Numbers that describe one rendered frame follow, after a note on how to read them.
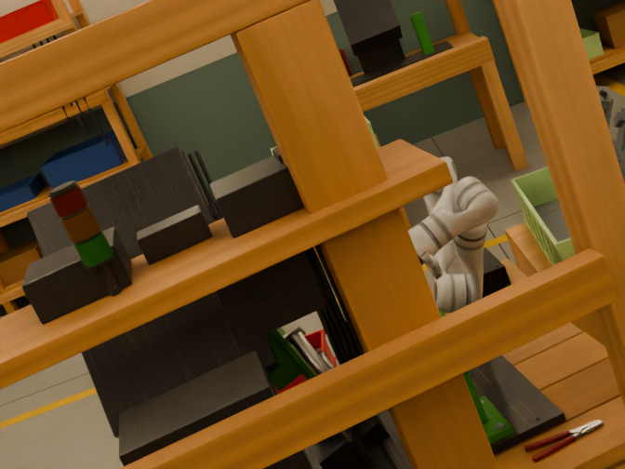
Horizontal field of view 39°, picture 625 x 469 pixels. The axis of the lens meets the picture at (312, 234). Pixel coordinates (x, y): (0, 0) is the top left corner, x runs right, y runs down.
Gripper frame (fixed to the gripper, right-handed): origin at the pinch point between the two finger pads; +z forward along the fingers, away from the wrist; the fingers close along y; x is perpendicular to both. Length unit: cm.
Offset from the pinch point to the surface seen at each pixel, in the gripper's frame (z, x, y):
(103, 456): 152, -110, -229
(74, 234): 29, -12, 61
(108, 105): 64, -386, -345
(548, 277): -26.7, 30.0, 25.8
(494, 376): -11.8, 25.2, -27.7
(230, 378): 29.9, 4.0, 16.5
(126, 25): 2, -25, 77
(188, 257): 19, -5, 47
